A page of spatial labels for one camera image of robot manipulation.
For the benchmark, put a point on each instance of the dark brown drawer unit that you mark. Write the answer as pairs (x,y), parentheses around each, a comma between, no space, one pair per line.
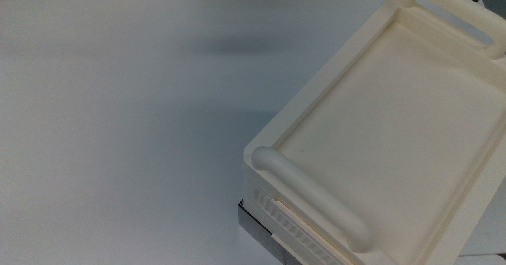
(257,227)

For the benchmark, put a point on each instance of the cream plastic cabinet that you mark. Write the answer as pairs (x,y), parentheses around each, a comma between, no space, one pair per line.
(395,138)

